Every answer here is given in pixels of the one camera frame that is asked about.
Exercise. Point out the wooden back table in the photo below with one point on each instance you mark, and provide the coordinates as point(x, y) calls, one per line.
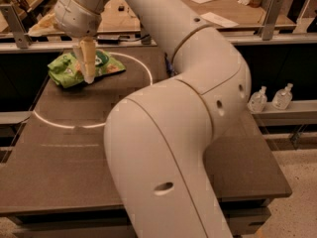
point(231, 7)

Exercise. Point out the clear sanitizer bottle far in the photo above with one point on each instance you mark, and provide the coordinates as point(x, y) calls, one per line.
point(283, 97)

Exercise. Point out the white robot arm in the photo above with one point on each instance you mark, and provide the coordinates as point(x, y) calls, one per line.
point(156, 137)

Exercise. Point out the clear sanitizer bottle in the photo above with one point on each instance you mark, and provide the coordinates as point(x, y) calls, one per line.
point(258, 100)
point(283, 97)

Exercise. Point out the left metal bracket post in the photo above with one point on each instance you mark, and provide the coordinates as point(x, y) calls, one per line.
point(20, 36)

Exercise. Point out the black power adapter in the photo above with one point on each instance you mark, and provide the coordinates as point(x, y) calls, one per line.
point(108, 39)

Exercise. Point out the blue chip bag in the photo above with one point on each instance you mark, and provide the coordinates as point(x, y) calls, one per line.
point(169, 69)

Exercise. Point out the metal bracket post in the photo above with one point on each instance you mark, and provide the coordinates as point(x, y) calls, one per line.
point(270, 19)
point(146, 37)
point(20, 36)

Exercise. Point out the middle metal bracket post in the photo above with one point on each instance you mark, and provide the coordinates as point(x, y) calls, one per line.
point(146, 37)

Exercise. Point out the white paper sheet small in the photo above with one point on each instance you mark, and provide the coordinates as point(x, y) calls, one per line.
point(218, 20)

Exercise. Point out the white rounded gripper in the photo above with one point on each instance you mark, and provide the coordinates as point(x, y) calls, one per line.
point(75, 18)

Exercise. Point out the clear sanitizer bottle near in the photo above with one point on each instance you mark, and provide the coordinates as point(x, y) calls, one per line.
point(258, 100)

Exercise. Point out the right metal bracket post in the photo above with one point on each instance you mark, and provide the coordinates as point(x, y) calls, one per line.
point(270, 19)

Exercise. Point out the green rice chip bag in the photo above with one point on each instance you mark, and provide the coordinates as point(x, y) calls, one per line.
point(65, 69)

